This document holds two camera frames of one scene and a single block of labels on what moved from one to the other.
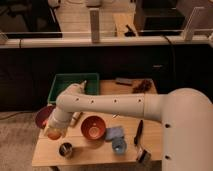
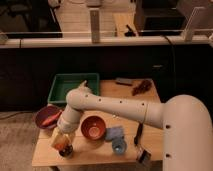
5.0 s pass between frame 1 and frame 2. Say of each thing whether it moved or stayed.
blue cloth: stayed
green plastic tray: stayed
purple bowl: stayed
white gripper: moved
